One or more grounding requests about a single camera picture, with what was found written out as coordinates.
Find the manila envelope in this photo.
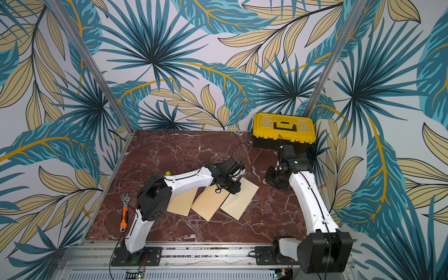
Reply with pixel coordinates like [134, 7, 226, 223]
[191, 185, 230, 222]
[220, 178, 259, 220]
[167, 189, 197, 217]

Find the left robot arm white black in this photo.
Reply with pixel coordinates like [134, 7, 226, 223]
[111, 157, 246, 267]

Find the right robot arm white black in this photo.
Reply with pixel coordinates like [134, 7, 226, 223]
[254, 144, 354, 274]

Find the yellow black toolbox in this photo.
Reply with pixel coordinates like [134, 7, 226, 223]
[253, 113, 317, 153]

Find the orange adjustable wrench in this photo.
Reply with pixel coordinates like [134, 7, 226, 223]
[120, 192, 130, 233]

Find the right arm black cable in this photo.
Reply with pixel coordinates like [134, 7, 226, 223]
[297, 171, 333, 280]

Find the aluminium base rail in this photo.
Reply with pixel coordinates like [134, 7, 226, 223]
[52, 241, 361, 280]

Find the right aluminium corner post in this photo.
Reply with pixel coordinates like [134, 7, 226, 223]
[302, 0, 367, 119]

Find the aluminium corner post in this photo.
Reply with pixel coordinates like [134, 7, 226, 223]
[302, 0, 367, 119]
[47, 0, 134, 134]

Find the left aluminium corner post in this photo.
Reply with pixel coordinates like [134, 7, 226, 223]
[47, 0, 134, 134]

